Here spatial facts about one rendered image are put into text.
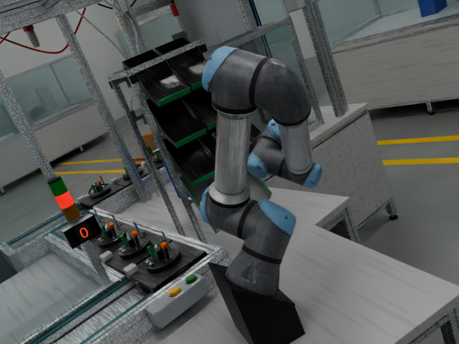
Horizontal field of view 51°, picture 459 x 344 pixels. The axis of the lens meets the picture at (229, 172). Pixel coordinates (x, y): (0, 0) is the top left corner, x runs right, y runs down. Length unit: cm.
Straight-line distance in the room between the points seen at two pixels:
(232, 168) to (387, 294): 58
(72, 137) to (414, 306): 1002
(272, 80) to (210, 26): 175
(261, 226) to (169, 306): 48
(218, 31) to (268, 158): 144
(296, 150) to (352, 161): 195
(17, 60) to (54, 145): 300
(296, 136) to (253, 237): 30
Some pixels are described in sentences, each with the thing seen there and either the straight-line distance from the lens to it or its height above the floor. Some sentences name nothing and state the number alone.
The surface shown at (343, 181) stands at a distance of 314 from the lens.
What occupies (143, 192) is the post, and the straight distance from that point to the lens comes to 297.
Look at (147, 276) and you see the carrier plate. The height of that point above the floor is 97.
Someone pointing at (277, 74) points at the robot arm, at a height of 157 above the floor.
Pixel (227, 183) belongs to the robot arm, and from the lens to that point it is 128.
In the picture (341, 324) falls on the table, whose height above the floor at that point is 86.
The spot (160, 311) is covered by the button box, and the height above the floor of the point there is 95.
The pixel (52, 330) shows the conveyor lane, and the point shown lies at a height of 95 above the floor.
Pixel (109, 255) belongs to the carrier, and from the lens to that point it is 213.
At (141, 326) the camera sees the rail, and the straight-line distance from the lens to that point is 168.
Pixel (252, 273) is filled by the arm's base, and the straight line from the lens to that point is 132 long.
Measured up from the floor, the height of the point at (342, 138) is 75.
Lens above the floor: 174
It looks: 18 degrees down
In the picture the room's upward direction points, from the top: 22 degrees counter-clockwise
